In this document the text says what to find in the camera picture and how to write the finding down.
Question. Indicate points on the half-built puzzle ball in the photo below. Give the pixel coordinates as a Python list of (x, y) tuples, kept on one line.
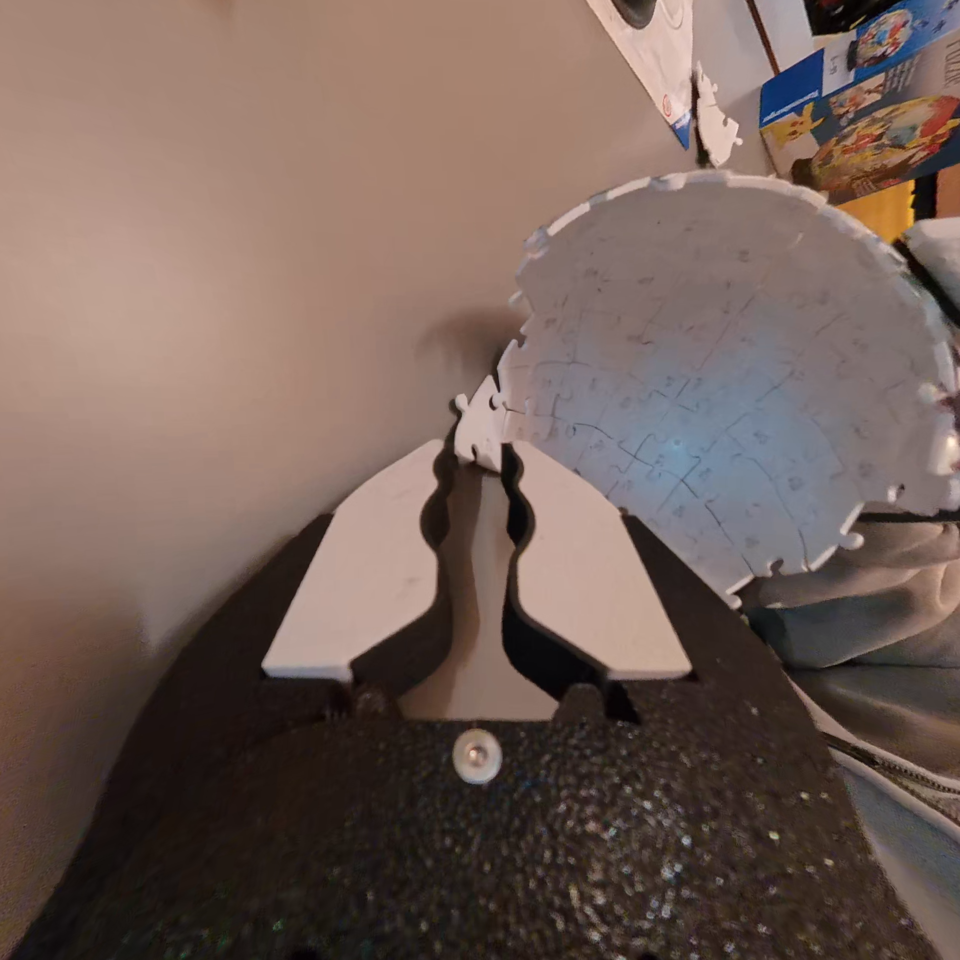
[(712, 360)]

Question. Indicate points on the colourful puzzle box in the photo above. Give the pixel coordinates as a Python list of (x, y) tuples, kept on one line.
[(862, 112)]

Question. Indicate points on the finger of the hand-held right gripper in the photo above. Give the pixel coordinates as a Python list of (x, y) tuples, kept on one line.
[(937, 244)]

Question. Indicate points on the printed instruction sheet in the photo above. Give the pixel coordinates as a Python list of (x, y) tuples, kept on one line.
[(652, 60)]

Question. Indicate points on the white joined puzzle pieces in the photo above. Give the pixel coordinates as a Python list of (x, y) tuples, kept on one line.
[(714, 112)]

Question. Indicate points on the white puzzle piece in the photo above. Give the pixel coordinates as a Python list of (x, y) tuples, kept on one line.
[(480, 427)]

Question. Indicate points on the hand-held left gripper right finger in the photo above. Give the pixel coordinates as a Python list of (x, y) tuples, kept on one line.
[(592, 585)]

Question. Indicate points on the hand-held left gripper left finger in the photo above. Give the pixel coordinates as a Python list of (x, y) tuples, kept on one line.
[(360, 577)]

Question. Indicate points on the person's grey hooded jacket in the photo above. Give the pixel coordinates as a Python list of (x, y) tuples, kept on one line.
[(885, 600)]

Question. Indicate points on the yellow box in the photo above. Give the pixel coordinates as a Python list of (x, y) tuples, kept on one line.
[(881, 210)]

